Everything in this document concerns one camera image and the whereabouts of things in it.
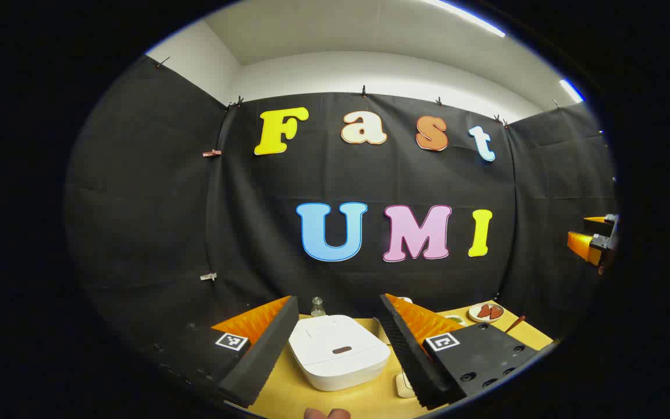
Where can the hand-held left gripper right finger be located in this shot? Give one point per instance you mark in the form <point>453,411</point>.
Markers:
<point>410,355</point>

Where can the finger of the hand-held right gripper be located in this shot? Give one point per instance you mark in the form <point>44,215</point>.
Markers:
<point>582,245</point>
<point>597,220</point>

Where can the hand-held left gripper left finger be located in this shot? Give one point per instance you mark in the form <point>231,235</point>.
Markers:
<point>259,355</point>

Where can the white rice cooker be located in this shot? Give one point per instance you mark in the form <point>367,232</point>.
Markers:
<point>338,364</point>

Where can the wooden spoon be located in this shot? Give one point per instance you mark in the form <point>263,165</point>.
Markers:
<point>515,324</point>

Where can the cream square tray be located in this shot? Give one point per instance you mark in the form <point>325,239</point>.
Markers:
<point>403,385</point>

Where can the white toaster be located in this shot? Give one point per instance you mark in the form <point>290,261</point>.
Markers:
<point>406,300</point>

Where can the white divided grain dish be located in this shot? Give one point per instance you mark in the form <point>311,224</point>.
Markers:
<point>456,319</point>

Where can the round white plate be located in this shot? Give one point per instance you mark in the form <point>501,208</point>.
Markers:
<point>473,314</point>

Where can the clear glass bottle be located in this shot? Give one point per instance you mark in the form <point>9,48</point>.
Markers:
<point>318,307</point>

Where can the red meat slice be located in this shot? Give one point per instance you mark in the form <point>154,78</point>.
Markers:
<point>495,312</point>
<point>483,311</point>

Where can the white clip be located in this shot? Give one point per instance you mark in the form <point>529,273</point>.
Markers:
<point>208,277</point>

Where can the pink clip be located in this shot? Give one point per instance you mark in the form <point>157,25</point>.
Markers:
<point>212,153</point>

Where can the row of small black clips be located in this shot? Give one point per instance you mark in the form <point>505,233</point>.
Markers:
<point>364,91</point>

